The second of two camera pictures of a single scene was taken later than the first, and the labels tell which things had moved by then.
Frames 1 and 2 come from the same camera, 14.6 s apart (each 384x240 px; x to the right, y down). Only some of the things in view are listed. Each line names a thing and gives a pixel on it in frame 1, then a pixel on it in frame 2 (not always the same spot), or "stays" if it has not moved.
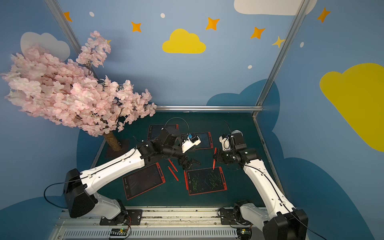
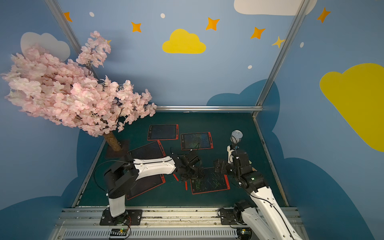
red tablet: x=205 y=181 stays
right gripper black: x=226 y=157 → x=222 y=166
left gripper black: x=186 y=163 → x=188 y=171
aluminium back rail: x=208 y=108 stays
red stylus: x=173 y=174 stays
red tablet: x=143 y=180 stays
